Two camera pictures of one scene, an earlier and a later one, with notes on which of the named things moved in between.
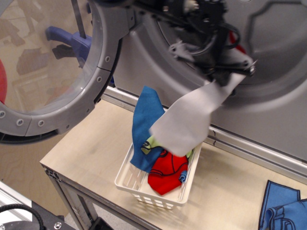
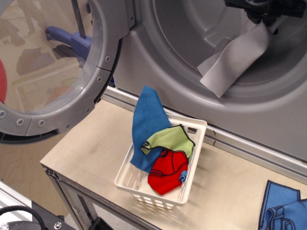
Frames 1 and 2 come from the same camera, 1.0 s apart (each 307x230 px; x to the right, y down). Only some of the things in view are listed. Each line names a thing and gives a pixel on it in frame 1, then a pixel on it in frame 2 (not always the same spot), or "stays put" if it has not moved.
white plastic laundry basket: [132, 179] stays put
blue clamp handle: [80, 46] stays put
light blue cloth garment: [282, 209] stays put
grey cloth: [185, 127] -> [220, 70]
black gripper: [211, 51] -> [268, 11]
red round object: [3, 83] stays put
